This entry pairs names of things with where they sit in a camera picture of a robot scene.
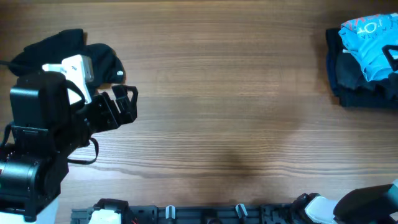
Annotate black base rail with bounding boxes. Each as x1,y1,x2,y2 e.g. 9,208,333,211
70,198,312,224

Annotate folded black shirt white letters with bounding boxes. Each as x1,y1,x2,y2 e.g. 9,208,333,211
325,28,397,110

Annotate crumpled black garment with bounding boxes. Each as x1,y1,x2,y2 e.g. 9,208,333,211
9,29,125,96

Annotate light blue t-shirt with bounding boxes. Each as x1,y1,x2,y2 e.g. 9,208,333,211
338,12,397,82

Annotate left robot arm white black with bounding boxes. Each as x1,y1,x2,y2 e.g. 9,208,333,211
1,72,138,223

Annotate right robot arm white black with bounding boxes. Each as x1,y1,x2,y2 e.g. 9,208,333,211
259,43,397,223

